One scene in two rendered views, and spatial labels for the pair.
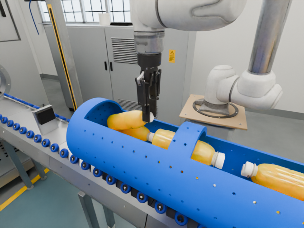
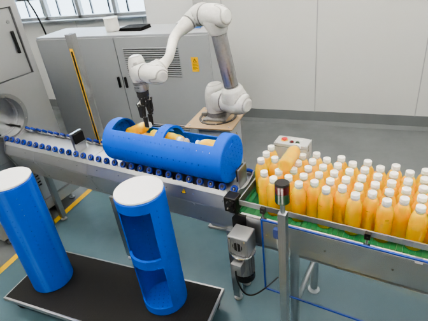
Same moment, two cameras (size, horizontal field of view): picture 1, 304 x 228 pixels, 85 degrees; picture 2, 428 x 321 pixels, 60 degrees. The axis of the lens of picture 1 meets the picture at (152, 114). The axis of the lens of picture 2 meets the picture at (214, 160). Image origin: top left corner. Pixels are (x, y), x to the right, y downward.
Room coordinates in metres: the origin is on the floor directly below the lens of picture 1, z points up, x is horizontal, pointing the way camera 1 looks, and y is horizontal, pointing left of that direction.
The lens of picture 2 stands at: (-1.63, -0.48, 2.15)
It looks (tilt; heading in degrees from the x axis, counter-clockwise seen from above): 30 degrees down; 3
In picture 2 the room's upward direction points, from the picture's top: 7 degrees counter-clockwise
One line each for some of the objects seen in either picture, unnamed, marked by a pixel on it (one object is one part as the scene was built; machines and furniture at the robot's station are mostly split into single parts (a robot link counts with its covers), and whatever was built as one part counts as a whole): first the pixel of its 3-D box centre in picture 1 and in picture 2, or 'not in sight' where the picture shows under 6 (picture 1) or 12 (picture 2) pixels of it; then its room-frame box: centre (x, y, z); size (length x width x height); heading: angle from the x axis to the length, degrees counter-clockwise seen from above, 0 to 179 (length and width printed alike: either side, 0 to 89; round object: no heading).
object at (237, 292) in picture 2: not in sight; (235, 265); (0.14, -0.44, 0.31); 0.06 x 0.06 x 0.63; 60
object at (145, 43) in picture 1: (149, 42); (141, 85); (0.54, 0.01, 1.46); 0.09 x 0.09 x 0.06
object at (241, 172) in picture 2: not in sight; (241, 175); (0.17, -0.53, 0.99); 0.10 x 0.02 x 0.12; 150
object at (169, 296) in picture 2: not in sight; (153, 249); (0.07, 0.04, 0.59); 0.28 x 0.28 x 0.88
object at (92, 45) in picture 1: (120, 77); (139, 93); (2.60, 0.51, 0.72); 2.15 x 0.54 x 1.45; 68
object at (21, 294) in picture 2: not in sight; (113, 300); (0.15, 0.44, 0.07); 1.50 x 0.52 x 0.15; 68
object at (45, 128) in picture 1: (46, 120); (78, 141); (0.84, 0.62, 1.00); 0.10 x 0.04 x 0.15; 150
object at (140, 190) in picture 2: not in sight; (138, 190); (0.07, 0.04, 1.03); 0.28 x 0.28 x 0.01
